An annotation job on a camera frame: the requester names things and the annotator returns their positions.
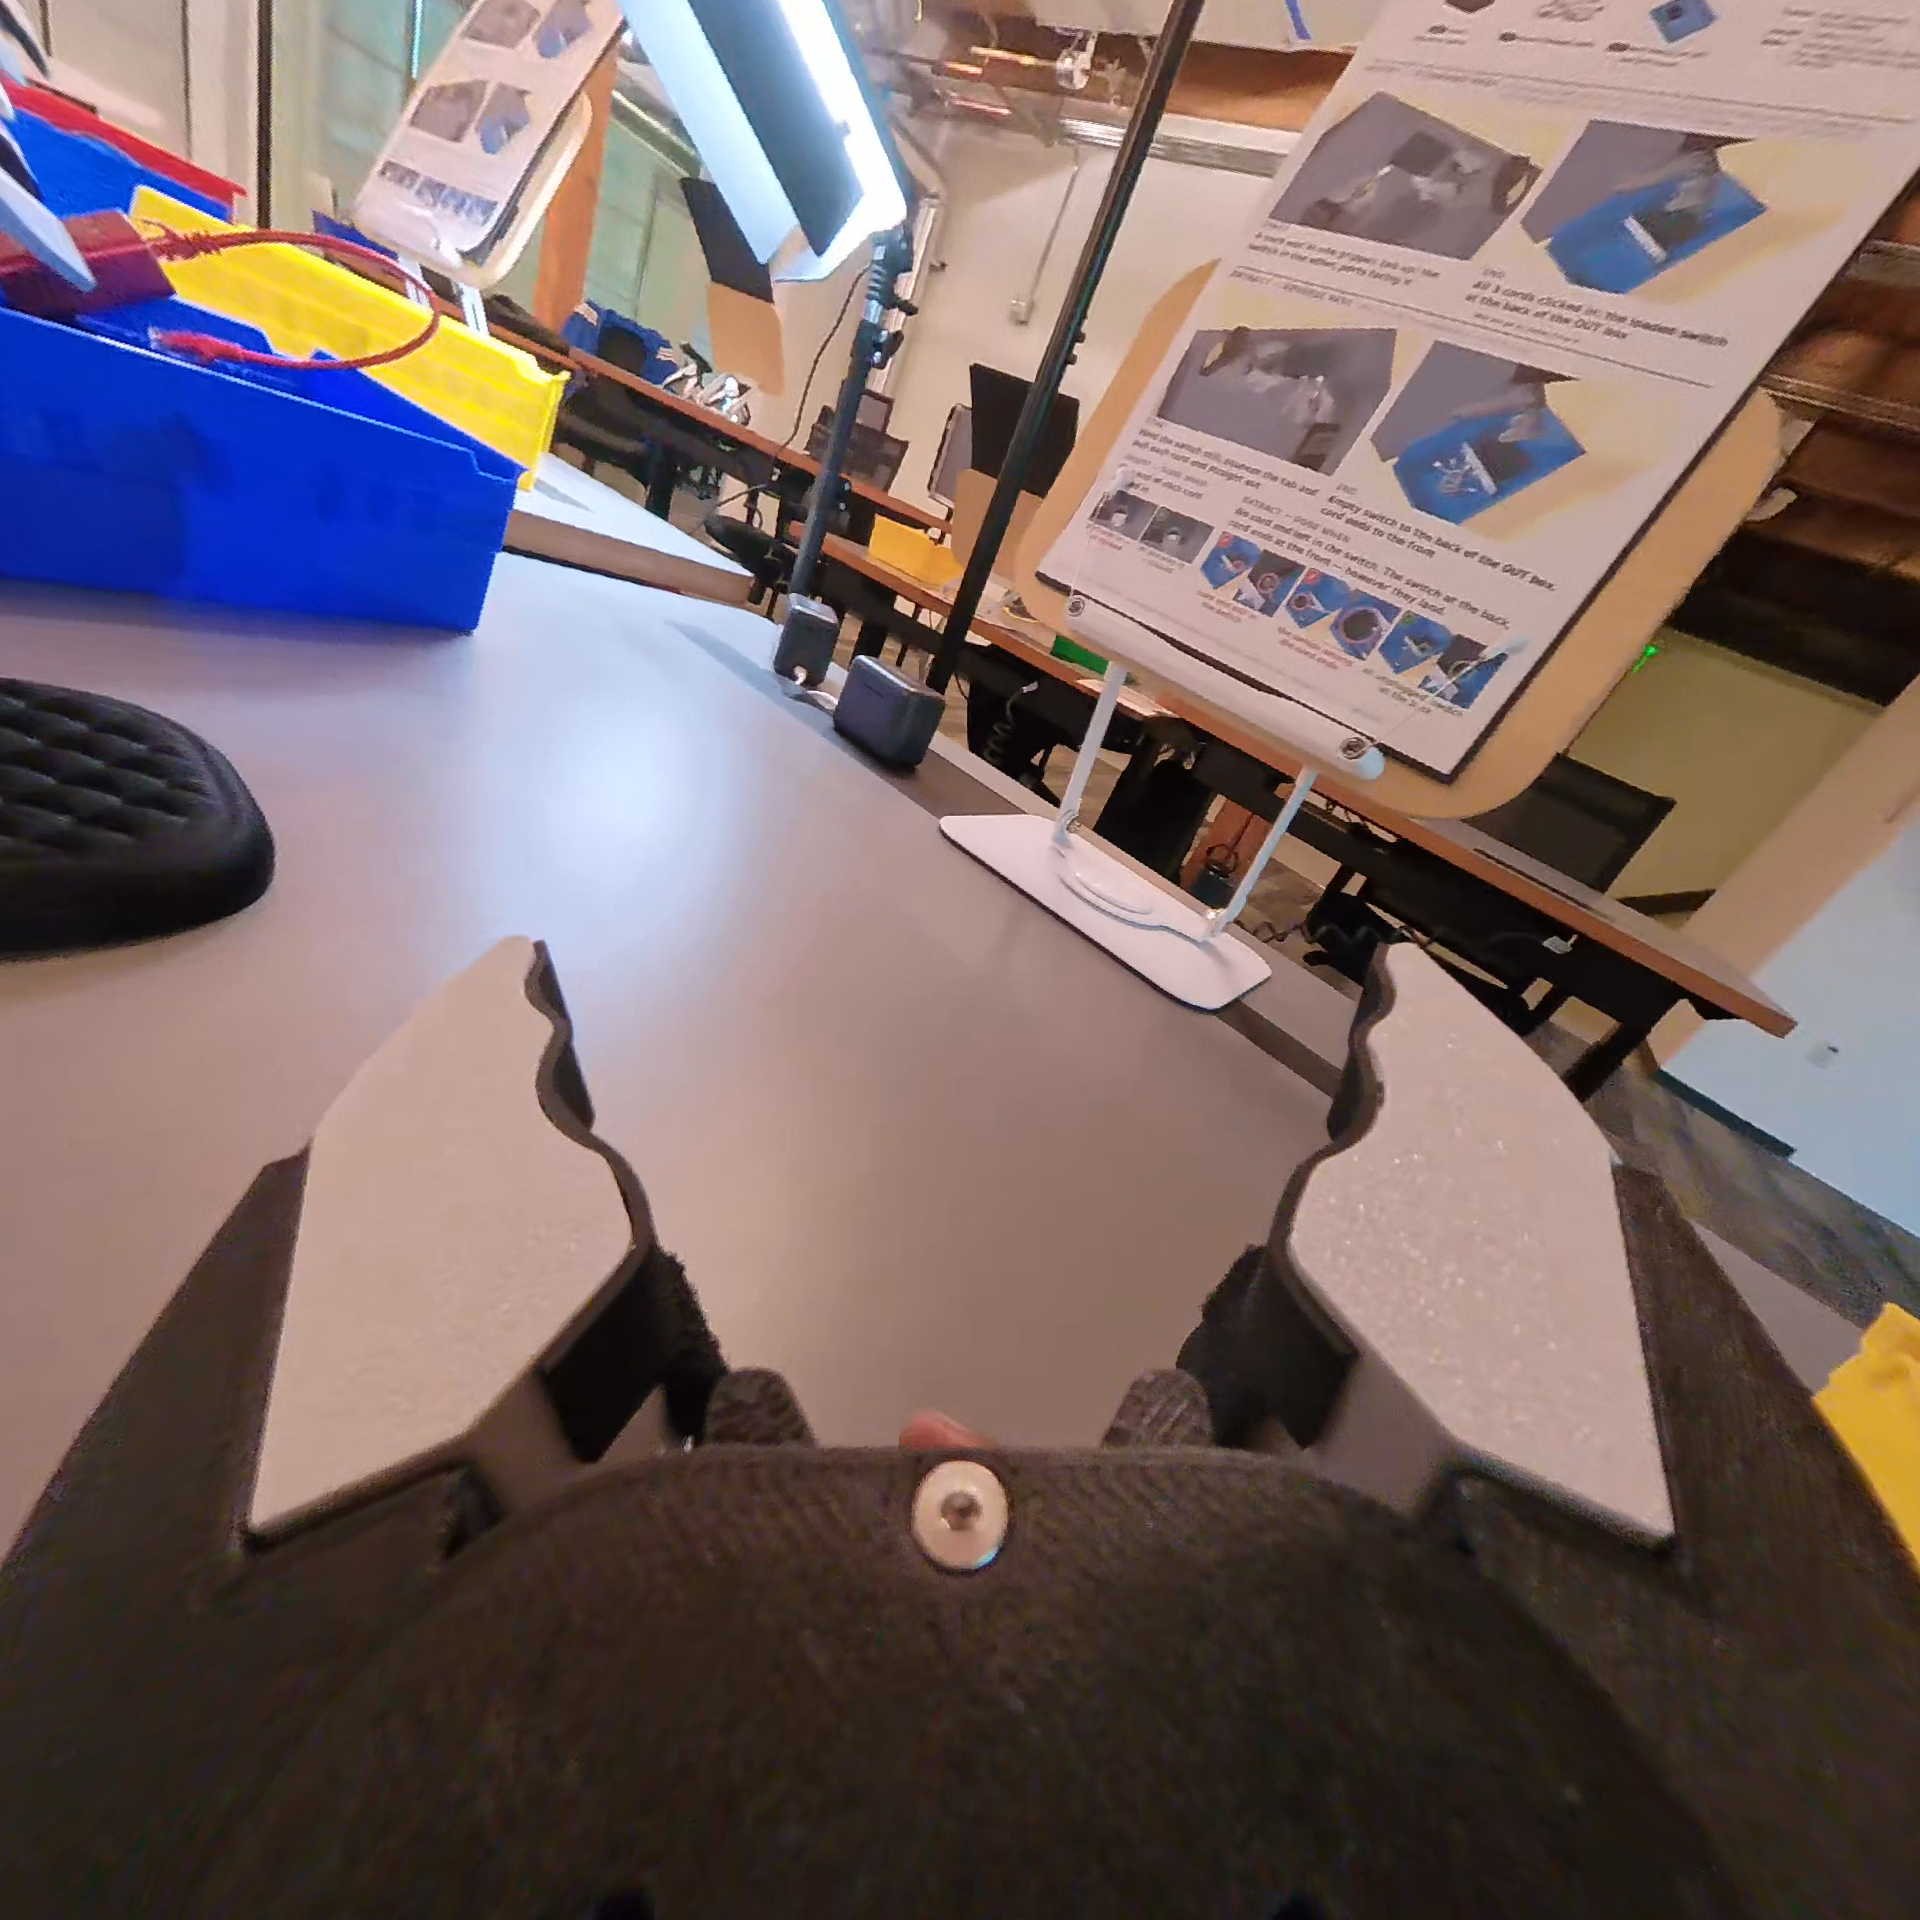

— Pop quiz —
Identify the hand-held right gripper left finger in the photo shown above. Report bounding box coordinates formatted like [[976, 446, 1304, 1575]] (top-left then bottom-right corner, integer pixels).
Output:
[[245, 936, 663, 1538]]

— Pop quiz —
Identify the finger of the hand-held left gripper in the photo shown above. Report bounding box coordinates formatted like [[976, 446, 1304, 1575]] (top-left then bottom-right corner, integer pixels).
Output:
[[0, 179, 99, 296]]

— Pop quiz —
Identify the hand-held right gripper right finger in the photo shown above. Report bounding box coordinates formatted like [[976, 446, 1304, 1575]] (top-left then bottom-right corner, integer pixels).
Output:
[[1265, 942, 1678, 1546]]

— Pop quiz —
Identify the red ethernet splitter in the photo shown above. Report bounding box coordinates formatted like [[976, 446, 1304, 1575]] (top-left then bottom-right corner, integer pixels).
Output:
[[57, 210, 176, 313]]

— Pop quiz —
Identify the red ethernet cable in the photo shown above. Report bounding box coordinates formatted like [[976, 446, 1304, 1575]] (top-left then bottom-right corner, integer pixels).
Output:
[[0, 224, 448, 373]]

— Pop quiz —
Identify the yellow plastic bin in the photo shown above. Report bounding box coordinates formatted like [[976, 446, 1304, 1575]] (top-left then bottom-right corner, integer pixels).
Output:
[[1812, 1302, 1920, 1576], [127, 187, 572, 480]]

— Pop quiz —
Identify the grey desk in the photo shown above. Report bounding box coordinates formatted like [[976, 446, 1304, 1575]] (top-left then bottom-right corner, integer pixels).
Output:
[[0, 546, 1869, 1546]]

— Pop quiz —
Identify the red plastic bin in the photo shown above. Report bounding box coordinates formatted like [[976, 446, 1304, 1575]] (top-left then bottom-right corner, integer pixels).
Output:
[[0, 77, 248, 208]]

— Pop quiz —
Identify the wooden office table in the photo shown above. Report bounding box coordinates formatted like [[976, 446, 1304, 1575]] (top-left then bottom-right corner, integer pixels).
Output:
[[433, 291, 961, 542], [1288, 801, 1796, 1103]]

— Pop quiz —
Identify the black office chair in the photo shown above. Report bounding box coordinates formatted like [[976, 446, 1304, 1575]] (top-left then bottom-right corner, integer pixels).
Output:
[[1500, 750, 1678, 902]]

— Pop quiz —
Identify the black mesh pad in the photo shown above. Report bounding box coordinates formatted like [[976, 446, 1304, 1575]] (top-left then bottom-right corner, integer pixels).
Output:
[[0, 678, 278, 957]]

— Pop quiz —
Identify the large grey power box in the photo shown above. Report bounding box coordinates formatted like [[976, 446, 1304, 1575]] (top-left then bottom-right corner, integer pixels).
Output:
[[831, 655, 951, 773]]

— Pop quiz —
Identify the studio light on stand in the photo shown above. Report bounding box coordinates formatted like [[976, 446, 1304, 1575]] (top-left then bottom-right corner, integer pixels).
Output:
[[614, 0, 1209, 698]]

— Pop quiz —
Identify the computer monitor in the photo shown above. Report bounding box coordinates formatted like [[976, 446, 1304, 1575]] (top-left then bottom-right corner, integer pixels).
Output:
[[966, 363, 1086, 505]]

